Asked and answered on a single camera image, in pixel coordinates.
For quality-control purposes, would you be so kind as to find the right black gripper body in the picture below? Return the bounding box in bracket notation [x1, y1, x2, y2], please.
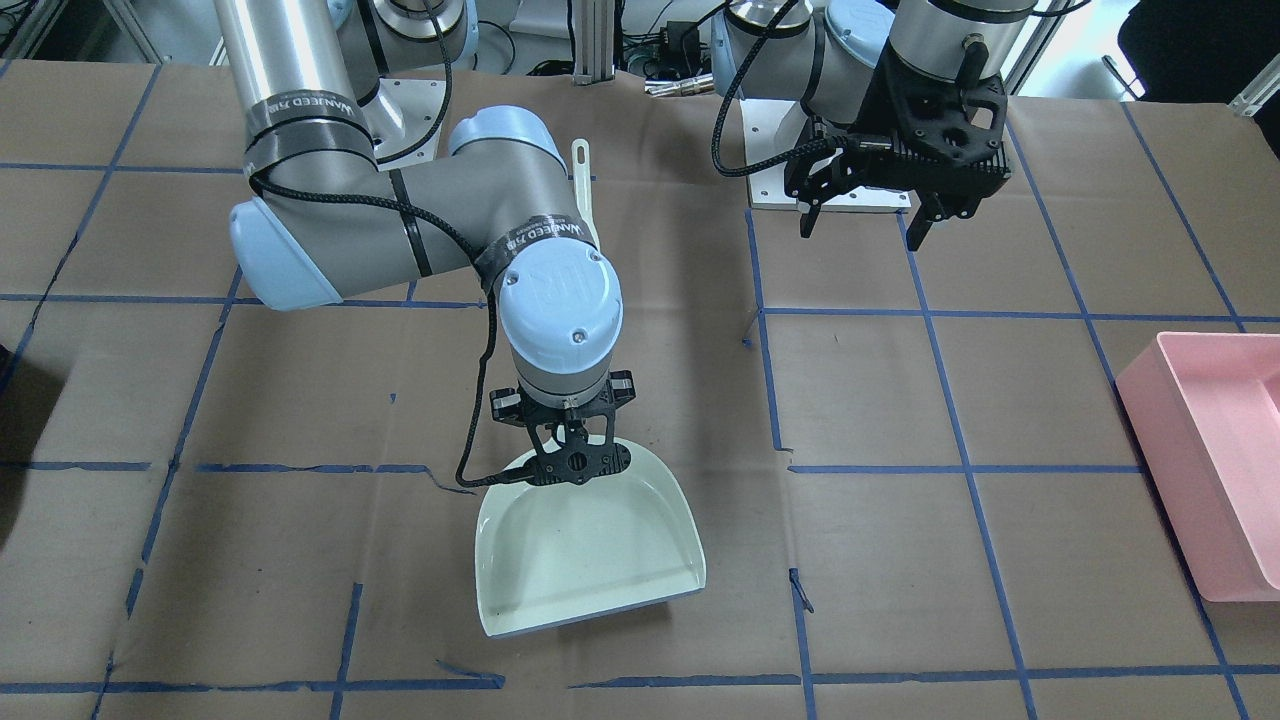
[488, 370, 636, 487]

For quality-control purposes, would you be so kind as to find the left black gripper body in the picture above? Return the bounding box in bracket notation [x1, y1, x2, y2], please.
[783, 45, 1011, 217]

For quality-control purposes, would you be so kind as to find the pale green dustpan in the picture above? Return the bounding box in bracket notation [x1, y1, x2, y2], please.
[474, 442, 707, 637]

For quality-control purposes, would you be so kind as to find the pale green hand brush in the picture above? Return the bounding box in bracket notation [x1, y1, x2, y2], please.
[570, 138, 600, 249]

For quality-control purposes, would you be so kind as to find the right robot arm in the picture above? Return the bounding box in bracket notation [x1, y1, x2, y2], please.
[215, 1, 635, 488]

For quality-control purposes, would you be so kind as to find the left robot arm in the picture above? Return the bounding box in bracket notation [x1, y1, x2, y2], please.
[710, 1, 1037, 251]

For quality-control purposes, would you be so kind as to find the pink plastic bin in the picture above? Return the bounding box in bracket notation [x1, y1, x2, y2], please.
[1117, 331, 1279, 602]

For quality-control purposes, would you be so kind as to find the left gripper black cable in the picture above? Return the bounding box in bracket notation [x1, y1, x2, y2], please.
[710, 0, 891, 179]

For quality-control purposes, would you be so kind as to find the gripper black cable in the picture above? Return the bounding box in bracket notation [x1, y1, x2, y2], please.
[244, 165, 536, 489]
[710, 0, 891, 179]

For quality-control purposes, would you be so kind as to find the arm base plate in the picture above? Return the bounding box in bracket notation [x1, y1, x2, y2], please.
[362, 78, 445, 170]
[740, 99, 913, 213]

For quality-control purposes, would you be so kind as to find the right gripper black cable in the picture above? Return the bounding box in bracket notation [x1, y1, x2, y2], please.
[244, 165, 536, 489]

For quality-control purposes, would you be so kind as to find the aluminium frame post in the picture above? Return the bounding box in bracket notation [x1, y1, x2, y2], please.
[570, 1, 620, 86]

